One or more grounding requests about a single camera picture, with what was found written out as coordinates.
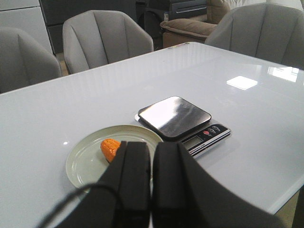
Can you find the white drawer cabinet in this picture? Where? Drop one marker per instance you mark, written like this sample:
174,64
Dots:
26,15

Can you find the beige cushioned sofa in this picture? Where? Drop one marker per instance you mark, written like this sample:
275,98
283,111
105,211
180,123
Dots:
195,29

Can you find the grey upholstered chair far side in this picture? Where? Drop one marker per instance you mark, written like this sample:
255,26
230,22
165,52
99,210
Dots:
266,31

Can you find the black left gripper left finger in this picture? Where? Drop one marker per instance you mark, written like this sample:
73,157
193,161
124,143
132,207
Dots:
123,201

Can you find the grey upholstered chair right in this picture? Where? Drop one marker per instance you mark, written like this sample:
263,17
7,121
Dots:
126,39

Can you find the grey upholstered chair left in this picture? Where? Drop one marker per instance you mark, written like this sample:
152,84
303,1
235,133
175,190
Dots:
23,61

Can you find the orange corn cob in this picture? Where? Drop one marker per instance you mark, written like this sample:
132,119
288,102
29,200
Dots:
109,148

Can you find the black silver electronic kitchen scale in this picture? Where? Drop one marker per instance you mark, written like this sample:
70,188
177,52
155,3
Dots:
175,119

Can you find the light green round plate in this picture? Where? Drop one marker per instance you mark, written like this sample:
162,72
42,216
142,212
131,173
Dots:
86,162

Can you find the grey upholstered chair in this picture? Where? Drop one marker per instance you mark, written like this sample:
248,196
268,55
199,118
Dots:
126,39
266,31
23,61

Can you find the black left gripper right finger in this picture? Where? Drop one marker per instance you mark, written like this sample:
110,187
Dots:
184,195

